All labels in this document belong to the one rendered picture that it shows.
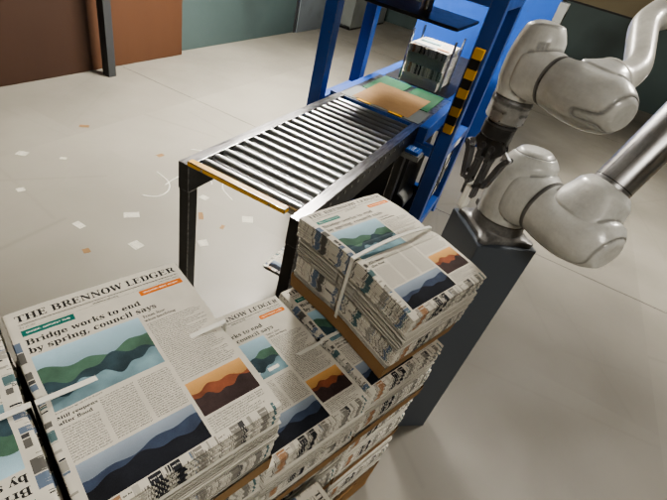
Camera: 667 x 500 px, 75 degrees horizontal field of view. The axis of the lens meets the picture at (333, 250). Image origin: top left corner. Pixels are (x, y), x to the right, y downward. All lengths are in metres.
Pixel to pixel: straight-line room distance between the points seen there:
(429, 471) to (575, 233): 1.18
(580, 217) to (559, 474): 1.38
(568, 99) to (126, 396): 0.90
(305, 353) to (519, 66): 0.78
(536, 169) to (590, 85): 0.39
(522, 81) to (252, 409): 0.81
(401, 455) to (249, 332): 1.09
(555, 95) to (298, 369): 0.78
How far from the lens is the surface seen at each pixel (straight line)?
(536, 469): 2.27
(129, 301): 0.84
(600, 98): 0.95
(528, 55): 1.04
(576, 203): 1.23
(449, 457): 2.08
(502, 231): 1.37
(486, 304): 1.54
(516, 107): 1.07
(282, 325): 1.12
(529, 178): 1.29
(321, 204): 1.64
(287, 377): 1.03
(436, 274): 1.04
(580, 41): 9.99
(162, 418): 0.70
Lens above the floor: 1.66
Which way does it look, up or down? 37 degrees down
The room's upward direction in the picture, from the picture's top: 16 degrees clockwise
